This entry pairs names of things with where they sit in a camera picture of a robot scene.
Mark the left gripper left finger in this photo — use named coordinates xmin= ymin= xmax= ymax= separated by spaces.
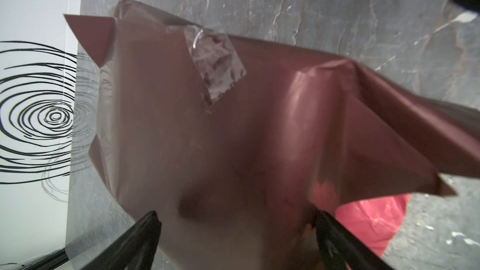
xmin=83 ymin=211 xmax=162 ymax=270

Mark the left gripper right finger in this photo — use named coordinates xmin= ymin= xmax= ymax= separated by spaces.
xmin=314 ymin=210 xmax=393 ymax=270

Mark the red wrapping paper sheet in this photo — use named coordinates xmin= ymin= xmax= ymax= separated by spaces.
xmin=66 ymin=0 xmax=480 ymax=270

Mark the clear adhesive tape piece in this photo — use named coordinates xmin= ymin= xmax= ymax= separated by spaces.
xmin=183 ymin=25 xmax=247 ymax=105

